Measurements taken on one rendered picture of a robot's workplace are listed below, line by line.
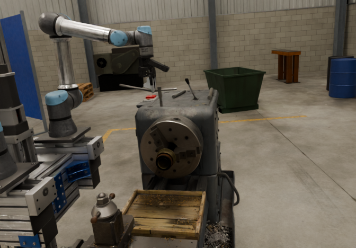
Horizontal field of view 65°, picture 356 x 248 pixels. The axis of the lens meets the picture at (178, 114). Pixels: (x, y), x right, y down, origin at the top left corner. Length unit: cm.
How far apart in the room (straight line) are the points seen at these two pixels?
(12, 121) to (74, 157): 38
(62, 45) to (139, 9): 987
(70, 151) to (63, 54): 54
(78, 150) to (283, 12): 1100
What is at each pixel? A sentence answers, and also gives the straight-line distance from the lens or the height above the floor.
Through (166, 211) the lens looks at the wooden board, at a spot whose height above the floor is 89.
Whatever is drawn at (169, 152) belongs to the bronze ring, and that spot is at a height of 112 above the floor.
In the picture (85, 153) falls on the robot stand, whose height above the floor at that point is 106.
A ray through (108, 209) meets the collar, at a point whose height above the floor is 114.
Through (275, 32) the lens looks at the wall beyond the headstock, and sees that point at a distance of 1190.
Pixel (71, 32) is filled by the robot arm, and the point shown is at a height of 169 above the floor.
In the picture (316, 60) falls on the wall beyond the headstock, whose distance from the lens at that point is 1259.
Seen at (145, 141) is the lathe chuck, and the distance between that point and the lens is 143.
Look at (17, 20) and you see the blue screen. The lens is 635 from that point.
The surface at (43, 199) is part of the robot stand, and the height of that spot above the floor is 107.
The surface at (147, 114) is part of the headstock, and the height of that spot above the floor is 123.
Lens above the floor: 162
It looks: 15 degrees down
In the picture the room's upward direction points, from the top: 4 degrees counter-clockwise
